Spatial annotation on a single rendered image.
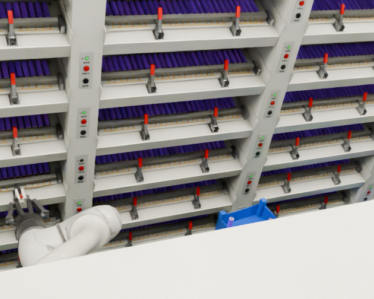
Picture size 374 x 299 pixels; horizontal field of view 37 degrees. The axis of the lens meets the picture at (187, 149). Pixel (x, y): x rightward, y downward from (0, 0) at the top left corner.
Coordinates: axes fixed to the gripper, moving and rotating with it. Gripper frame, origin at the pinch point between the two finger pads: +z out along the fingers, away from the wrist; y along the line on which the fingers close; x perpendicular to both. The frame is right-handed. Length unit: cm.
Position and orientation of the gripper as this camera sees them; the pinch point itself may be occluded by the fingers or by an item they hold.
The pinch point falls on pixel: (21, 197)
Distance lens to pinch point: 189.4
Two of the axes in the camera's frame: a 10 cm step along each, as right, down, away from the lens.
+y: 9.2, -1.2, 3.9
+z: -4.0, -4.1, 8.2
